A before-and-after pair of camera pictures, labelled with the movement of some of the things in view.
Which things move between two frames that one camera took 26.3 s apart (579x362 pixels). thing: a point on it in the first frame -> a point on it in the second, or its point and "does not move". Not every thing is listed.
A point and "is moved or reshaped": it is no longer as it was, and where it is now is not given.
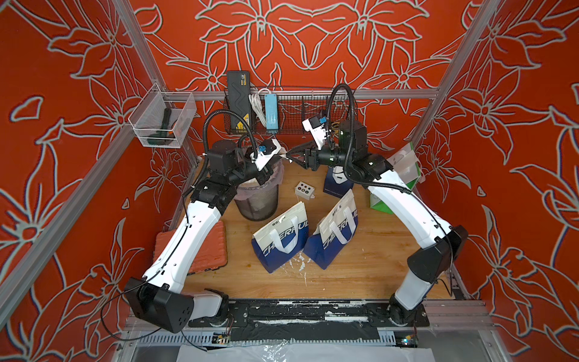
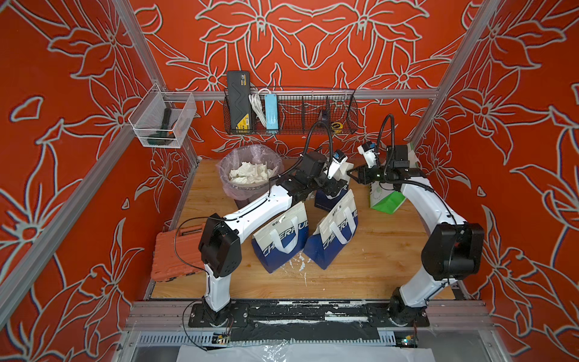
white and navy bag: [283, 238] does not move
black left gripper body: [261, 177] -> [330, 186]
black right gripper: [312, 157] -> [363, 173]
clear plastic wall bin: [162, 118] does not move
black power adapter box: [239, 99] does not move
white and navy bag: [332, 231] does not move
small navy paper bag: [336, 182] is moved or reshaped
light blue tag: [271, 111] does not move
